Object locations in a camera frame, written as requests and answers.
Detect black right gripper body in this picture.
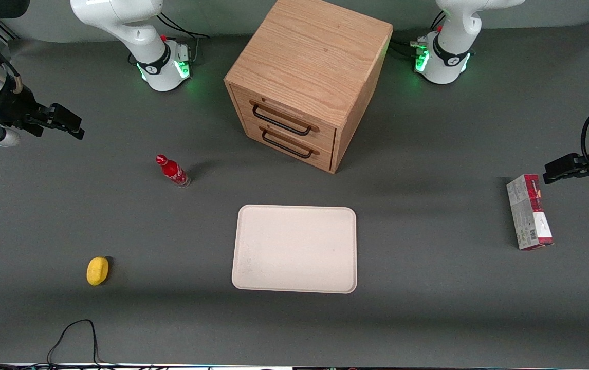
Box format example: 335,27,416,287
0,85,53,136

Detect black metal drawer handle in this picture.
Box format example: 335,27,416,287
261,130,314,159
251,103,312,137

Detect wooden two-drawer cabinet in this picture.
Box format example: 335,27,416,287
224,0,394,174

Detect grey and red carton box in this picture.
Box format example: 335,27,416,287
506,174,554,251

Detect red soda bottle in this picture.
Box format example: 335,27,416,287
155,154,191,189

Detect yellow lemon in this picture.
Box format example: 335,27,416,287
86,256,110,286

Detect white rectangular tray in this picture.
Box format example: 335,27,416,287
231,205,358,294

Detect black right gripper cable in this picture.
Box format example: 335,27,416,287
0,54,23,95

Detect black right arm base cables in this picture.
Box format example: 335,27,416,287
128,12,211,66

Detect black arm base cables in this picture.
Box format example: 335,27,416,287
128,12,211,66
390,10,446,58

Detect black left arm base cables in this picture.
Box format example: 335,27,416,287
390,10,446,58

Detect thin black table cable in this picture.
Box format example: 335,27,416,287
0,319,151,370

